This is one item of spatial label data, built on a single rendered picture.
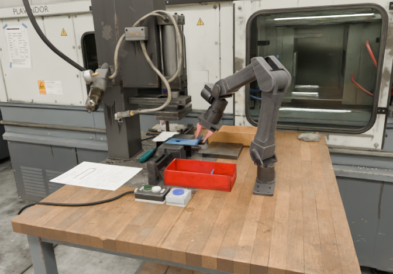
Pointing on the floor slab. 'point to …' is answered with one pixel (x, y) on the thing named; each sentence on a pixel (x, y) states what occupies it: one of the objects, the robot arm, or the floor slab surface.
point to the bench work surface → (210, 222)
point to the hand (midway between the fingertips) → (200, 138)
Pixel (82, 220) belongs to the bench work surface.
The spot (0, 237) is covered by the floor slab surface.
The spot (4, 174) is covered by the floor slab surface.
